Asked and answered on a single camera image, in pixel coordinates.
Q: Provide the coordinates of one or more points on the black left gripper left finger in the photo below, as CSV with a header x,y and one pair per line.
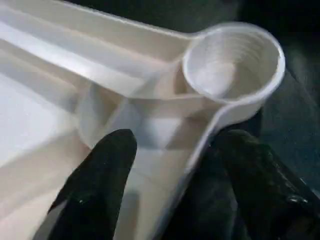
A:
x,y
97,190

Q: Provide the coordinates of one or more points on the white plastic table top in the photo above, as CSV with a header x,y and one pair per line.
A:
x,y
62,75

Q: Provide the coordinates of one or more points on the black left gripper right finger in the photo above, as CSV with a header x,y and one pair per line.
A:
x,y
270,200

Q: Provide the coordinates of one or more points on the black work mat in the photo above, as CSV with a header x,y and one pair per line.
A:
x,y
295,125

